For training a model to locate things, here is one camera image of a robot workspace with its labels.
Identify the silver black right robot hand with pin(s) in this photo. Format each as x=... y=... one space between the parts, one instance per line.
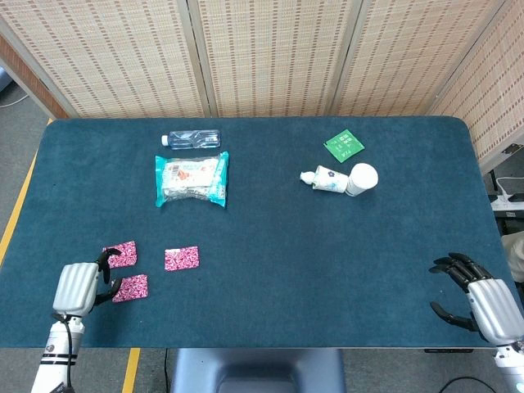
x=493 y=307

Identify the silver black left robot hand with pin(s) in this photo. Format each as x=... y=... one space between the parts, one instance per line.
x=75 y=286

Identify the pink packet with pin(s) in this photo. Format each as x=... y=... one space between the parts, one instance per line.
x=133 y=287
x=182 y=258
x=125 y=256

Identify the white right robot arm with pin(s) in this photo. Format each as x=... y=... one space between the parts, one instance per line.
x=509 y=364

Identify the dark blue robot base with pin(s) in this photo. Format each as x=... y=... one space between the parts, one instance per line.
x=258 y=370

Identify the beige bag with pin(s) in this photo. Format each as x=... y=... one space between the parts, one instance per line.
x=516 y=254

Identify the white power strip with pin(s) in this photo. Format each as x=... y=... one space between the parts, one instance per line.
x=507 y=201

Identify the teal snack package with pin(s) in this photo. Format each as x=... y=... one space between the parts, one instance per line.
x=188 y=180

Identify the plain white paper cup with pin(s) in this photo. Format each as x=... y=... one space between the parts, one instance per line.
x=362 y=178

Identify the clear plastic water bottle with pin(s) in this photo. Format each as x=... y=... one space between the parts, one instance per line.
x=192 y=139

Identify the bamboo folding screen panel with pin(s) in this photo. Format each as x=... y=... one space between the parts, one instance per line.
x=270 y=53
x=114 y=53
x=491 y=102
x=393 y=53

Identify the paper cup with blue print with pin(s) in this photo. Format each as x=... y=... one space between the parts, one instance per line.
x=331 y=180

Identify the teal felt table cover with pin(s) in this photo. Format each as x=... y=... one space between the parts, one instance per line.
x=286 y=254

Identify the dark brown woven screen panel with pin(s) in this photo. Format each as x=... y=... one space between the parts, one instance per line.
x=28 y=78

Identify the green square sachet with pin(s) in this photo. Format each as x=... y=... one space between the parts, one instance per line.
x=344 y=146

